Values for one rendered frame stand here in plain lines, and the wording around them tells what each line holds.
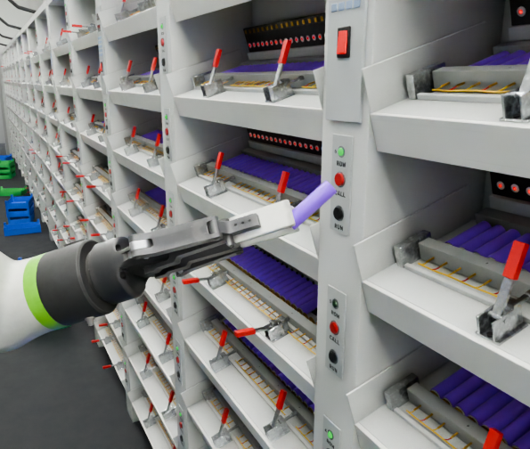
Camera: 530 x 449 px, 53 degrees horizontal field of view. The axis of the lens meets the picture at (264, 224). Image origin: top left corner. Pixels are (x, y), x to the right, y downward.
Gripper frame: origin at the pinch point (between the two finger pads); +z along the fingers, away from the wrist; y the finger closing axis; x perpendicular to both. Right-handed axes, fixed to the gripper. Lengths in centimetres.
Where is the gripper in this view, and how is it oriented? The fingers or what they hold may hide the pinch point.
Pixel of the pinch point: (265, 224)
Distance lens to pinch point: 59.6
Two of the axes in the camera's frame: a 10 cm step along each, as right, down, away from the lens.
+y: 2.5, 2.5, 9.4
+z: 9.4, -2.9, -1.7
